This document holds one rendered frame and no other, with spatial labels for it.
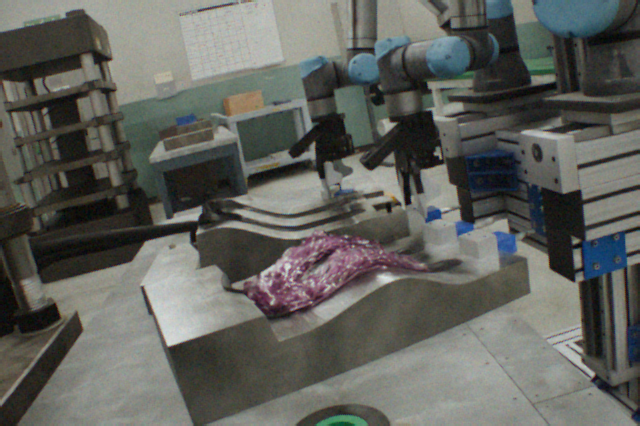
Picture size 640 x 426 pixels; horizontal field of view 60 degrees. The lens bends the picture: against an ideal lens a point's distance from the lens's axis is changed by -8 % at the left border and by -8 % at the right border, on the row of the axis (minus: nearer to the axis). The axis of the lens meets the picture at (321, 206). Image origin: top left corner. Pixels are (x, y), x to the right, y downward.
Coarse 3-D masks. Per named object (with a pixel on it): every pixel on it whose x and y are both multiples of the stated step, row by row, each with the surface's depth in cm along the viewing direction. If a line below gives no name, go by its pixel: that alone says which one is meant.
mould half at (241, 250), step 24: (360, 192) 130; (264, 216) 120; (312, 216) 120; (360, 216) 110; (384, 216) 108; (216, 240) 106; (240, 240) 106; (264, 240) 107; (288, 240) 107; (168, 264) 116; (192, 264) 113; (216, 264) 107; (240, 264) 107; (264, 264) 107
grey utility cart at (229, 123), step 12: (264, 108) 674; (276, 108) 679; (288, 108) 684; (300, 108) 695; (228, 120) 662; (240, 120) 667; (300, 132) 735; (240, 144) 674; (312, 144) 702; (240, 156) 675; (288, 156) 692; (300, 156) 697; (312, 156) 702; (252, 168) 679; (264, 168) 684; (312, 168) 708
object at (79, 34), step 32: (0, 32) 422; (32, 32) 427; (64, 32) 432; (96, 32) 468; (0, 64) 426; (32, 64) 431; (64, 64) 482; (32, 96) 533; (64, 96) 448; (96, 96) 451; (64, 128) 448; (64, 160) 518; (96, 160) 458; (128, 160) 566; (32, 192) 455; (64, 192) 523; (96, 192) 466; (128, 192) 570; (64, 224) 482; (96, 224) 464; (128, 224) 470; (96, 256) 468; (128, 256) 474
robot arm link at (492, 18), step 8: (488, 0) 136; (496, 0) 135; (504, 0) 136; (488, 8) 136; (496, 8) 135; (504, 8) 136; (512, 8) 138; (488, 16) 136; (496, 16) 136; (504, 16) 136; (512, 16) 138; (488, 24) 137; (496, 24) 136; (504, 24) 136; (512, 24) 138; (496, 32) 137; (504, 32) 137; (512, 32) 138; (496, 40) 137; (504, 40) 137; (512, 40) 138
